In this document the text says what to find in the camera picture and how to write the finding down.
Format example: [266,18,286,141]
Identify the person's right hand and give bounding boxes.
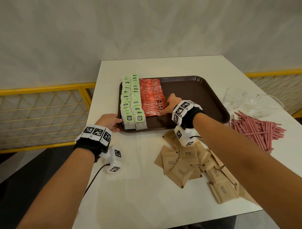
[157,93,182,117]

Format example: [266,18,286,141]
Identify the person's left hand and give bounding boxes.
[95,114,123,133]

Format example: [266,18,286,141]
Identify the row of red Nescafe sachets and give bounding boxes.
[139,78,167,118]

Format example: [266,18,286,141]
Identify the brown plastic tray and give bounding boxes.
[117,75,231,133]

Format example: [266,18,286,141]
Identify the neat rows of tea bags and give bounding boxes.
[120,74,148,131]

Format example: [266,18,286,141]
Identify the pile of brown sugar packets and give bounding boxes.
[154,130,260,204]

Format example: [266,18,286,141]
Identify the clear glass cups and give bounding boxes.
[223,87,284,118]

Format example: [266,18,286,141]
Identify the pile of pink stirrer sticks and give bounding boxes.
[228,110,287,154]

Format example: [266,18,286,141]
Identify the person's left forearm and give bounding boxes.
[16,148,95,229]

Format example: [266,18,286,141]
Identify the person's right forearm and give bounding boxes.
[193,113,302,229]

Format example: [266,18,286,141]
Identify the right wristband with marker tiles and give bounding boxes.
[171,100,206,130]

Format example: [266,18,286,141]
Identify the wristband with marker tiles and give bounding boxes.
[73,124,113,163]
[171,100,206,130]

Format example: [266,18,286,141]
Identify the left wristband with marker tiles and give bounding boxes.
[73,124,113,163]

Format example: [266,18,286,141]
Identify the marker cube on right wrist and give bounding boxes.
[174,125,201,147]

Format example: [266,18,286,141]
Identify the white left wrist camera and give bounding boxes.
[99,145,123,174]

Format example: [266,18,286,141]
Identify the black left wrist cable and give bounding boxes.
[84,163,111,196]

